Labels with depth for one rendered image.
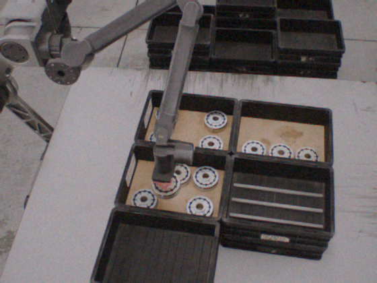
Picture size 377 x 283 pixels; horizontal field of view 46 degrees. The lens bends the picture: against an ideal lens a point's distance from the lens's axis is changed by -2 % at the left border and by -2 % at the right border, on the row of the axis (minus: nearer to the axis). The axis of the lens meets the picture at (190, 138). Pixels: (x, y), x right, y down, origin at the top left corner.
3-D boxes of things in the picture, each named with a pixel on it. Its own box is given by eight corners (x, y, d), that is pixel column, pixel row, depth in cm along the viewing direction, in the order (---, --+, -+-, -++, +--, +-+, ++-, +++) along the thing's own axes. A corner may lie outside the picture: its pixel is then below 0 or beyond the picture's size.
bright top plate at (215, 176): (190, 185, 177) (190, 184, 176) (196, 164, 183) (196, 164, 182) (215, 190, 175) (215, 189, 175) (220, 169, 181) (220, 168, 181)
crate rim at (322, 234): (220, 224, 160) (221, 221, 159) (230, 157, 178) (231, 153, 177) (333, 239, 155) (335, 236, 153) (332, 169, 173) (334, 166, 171)
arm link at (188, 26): (187, 3, 139) (183, -1, 128) (204, 7, 138) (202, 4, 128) (156, 133, 148) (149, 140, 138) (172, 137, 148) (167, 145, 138)
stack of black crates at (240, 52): (210, 95, 304) (210, 57, 277) (213, 65, 322) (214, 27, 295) (269, 99, 300) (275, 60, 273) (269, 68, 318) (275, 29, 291)
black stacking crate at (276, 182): (220, 236, 168) (221, 222, 159) (229, 170, 186) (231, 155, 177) (327, 250, 163) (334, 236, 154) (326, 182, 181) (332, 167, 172)
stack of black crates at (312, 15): (270, 58, 324) (275, 21, 297) (269, 32, 342) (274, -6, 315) (325, 62, 320) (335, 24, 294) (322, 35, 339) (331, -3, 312)
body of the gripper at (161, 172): (176, 158, 155) (176, 146, 149) (170, 184, 149) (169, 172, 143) (158, 156, 155) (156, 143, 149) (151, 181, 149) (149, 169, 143)
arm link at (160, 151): (154, 139, 143) (151, 153, 140) (176, 141, 143) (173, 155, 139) (155, 151, 149) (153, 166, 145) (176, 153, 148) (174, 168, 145)
